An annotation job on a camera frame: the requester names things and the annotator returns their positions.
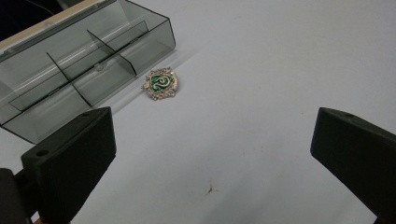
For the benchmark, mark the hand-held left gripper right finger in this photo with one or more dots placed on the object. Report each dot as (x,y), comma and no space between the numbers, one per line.
(358,155)

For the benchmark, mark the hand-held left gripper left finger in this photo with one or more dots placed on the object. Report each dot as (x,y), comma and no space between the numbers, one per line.
(71,161)

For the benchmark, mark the clear grey plastic compartment box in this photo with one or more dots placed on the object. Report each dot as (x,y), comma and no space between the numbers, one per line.
(77,65)

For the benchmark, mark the gold and green crest badge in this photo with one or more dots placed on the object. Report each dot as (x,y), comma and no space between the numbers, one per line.
(161,83)

